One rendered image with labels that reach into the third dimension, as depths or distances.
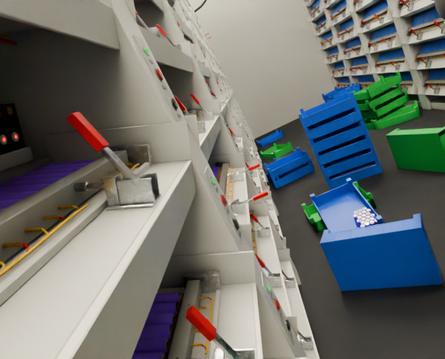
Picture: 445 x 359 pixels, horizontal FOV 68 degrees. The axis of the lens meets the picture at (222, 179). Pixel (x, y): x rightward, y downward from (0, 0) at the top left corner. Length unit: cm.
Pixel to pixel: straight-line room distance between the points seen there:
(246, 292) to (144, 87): 30
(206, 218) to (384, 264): 80
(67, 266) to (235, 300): 30
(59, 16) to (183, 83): 84
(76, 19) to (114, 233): 20
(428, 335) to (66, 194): 96
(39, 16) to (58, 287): 19
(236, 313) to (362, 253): 75
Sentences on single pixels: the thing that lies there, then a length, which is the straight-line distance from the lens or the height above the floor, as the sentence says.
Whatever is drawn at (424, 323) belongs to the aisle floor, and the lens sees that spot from 110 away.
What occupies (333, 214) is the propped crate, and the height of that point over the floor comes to 6.
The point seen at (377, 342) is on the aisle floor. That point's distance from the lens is 108.
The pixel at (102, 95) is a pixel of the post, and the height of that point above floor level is 84.
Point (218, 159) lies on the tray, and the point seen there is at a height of 58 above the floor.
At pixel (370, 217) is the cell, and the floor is 7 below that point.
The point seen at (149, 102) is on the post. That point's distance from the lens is 43.
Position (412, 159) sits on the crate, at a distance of 192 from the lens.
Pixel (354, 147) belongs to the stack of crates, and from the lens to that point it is 197.
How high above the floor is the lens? 77
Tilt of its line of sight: 13 degrees down
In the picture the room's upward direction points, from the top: 27 degrees counter-clockwise
